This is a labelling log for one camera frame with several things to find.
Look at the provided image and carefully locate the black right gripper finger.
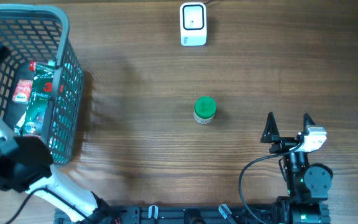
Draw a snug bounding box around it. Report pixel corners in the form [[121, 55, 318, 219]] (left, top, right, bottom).
[[303, 113, 315, 128], [260, 112, 280, 143]]

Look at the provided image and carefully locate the red snack stick packet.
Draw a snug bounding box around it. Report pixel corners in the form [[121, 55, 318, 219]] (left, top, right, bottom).
[[28, 60, 57, 72]]

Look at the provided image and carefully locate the red Kleenex tissue pack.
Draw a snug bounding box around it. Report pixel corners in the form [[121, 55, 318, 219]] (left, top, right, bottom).
[[12, 79, 33, 104]]

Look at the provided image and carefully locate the green 3M gloves package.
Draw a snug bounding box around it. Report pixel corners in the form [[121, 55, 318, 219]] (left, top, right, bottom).
[[14, 65, 55, 138]]

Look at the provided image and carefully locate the green lid seasoning jar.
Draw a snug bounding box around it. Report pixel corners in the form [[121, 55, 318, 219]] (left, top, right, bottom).
[[193, 96, 217, 124]]

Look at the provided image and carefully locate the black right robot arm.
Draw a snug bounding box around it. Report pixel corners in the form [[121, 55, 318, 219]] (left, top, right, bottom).
[[260, 112, 333, 224]]

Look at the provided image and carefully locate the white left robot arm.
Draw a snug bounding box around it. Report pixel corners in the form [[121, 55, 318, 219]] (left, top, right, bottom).
[[0, 32, 115, 223]]

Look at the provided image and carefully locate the white barcode scanner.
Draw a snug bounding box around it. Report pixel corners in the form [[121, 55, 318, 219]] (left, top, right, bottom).
[[180, 2, 208, 47]]

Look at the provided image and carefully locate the grey plastic mesh basket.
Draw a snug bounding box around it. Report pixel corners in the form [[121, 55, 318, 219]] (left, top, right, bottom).
[[0, 4, 85, 166]]

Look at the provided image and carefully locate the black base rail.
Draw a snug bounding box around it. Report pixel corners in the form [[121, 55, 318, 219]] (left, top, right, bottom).
[[53, 203, 279, 224]]

